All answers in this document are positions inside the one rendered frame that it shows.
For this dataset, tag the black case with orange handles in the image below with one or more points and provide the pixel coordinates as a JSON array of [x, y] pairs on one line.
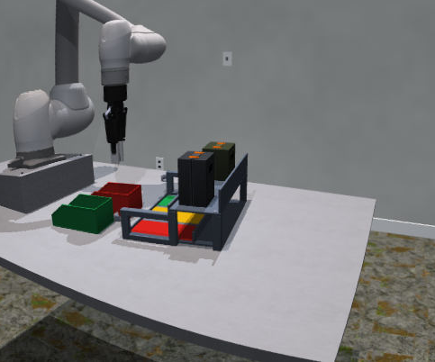
[[195, 178]]

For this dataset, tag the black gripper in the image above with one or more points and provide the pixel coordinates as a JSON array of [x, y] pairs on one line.
[[115, 128]]

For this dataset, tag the grey metal shelf rack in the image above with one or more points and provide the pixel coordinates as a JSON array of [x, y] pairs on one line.
[[192, 228]]

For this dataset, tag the red bin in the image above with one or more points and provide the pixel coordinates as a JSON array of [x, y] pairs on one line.
[[129, 195]]

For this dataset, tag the green bin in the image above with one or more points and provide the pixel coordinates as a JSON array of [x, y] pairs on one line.
[[79, 216]]

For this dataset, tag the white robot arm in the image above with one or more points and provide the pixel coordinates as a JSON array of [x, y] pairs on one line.
[[38, 120]]

